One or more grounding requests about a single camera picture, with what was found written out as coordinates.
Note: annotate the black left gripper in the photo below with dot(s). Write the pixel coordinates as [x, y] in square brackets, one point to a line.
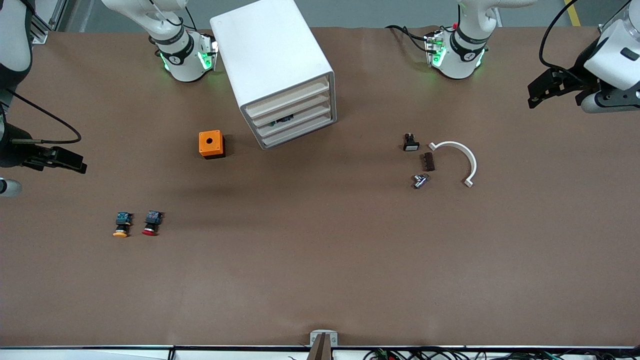
[573, 80]

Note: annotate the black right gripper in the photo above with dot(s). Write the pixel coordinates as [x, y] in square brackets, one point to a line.
[11, 151]

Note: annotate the red mushroom push button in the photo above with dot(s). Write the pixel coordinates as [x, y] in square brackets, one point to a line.
[151, 220]

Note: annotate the white drawer cabinet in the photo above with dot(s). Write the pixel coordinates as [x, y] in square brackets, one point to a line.
[270, 50]

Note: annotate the beige cabinet drawer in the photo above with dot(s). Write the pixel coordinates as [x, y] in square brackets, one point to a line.
[300, 133]
[307, 118]
[300, 108]
[290, 97]

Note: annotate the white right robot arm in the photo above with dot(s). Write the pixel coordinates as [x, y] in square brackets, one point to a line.
[180, 65]

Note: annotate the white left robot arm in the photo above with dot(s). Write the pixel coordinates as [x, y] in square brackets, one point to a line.
[457, 62]

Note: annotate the yellow mushroom push button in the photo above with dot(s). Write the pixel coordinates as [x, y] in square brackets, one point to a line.
[121, 221]

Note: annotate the blue black push button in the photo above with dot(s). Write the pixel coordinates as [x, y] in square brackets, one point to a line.
[284, 120]

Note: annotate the brown terminal block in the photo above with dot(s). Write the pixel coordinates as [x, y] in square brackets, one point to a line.
[429, 162]

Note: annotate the small silver metal connector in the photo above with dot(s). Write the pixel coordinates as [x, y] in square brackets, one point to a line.
[420, 181]

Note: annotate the grey metal table clamp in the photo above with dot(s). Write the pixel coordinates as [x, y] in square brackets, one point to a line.
[315, 340]

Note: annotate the brown tapered bar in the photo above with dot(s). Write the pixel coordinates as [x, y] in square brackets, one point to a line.
[321, 350]

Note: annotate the white curved plastic bracket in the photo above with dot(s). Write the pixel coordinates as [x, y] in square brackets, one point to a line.
[462, 148]

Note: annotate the orange button enclosure box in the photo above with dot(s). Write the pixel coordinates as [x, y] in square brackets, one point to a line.
[204, 146]

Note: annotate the black white rectangular switch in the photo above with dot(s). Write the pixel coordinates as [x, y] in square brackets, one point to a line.
[411, 145]

